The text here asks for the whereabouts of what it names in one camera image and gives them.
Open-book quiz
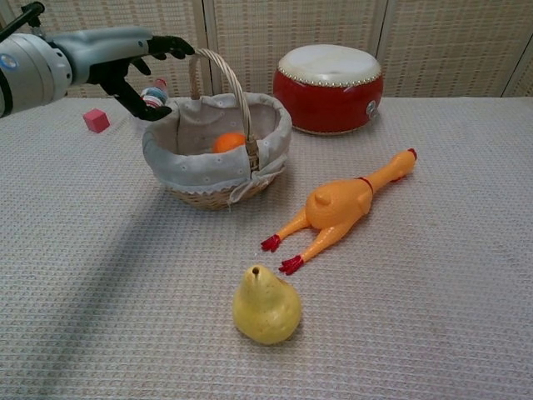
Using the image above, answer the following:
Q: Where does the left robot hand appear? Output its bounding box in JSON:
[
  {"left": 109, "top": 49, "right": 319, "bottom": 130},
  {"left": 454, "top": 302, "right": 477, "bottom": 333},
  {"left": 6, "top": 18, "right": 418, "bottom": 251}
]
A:
[{"left": 44, "top": 27, "right": 197, "bottom": 123}]

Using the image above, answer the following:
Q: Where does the orange fruit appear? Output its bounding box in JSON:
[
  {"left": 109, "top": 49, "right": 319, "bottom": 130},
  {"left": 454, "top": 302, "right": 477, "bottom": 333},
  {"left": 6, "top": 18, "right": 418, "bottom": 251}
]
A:
[{"left": 213, "top": 132, "right": 247, "bottom": 154}]

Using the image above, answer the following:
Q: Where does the wicker basket with cloth liner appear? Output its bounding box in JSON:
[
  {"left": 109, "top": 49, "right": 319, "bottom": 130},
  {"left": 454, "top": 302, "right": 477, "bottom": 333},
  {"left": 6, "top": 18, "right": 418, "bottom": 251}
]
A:
[{"left": 142, "top": 47, "right": 294, "bottom": 212}]

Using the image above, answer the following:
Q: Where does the white woven tablecloth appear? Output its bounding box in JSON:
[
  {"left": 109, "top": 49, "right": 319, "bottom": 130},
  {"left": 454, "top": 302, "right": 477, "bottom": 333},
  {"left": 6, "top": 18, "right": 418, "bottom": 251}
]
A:
[{"left": 0, "top": 95, "right": 533, "bottom": 400}]

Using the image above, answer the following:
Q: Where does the striped small toy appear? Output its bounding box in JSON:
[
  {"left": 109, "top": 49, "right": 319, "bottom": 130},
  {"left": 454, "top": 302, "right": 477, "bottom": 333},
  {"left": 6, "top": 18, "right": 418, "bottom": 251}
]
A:
[{"left": 139, "top": 77, "right": 170, "bottom": 110}]

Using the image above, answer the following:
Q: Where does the pink cube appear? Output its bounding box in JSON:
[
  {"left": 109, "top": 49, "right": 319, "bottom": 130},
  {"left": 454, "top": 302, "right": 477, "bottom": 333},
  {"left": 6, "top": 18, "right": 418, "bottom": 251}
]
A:
[{"left": 82, "top": 108, "right": 111, "bottom": 134}]

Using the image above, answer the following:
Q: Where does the folding bamboo screen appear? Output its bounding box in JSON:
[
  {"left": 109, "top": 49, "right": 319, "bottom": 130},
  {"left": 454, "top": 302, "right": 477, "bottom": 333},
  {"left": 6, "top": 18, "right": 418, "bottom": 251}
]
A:
[{"left": 0, "top": 0, "right": 533, "bottom": 99}]

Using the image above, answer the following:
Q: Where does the red drum with white skin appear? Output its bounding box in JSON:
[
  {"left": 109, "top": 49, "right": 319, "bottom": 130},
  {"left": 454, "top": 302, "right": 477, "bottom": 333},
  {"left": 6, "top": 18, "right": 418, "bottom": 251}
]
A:
[{"left": 272, "top": 44, "right": 385, "bottom": 135}]

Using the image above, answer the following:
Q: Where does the orange rubber chicken toy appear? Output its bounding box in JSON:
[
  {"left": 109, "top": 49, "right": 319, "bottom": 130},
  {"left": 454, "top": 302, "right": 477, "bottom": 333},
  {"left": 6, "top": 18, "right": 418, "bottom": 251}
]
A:
[{"left": 261, "top": 147, "right": 419, "bottom": 275}]

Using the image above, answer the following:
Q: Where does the yellow pear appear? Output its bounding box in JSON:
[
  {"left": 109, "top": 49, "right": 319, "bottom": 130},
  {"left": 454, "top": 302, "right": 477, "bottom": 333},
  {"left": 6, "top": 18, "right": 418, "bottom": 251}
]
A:
[{"left": 232, "top": 265, "right": 302, "bottom": 347}]

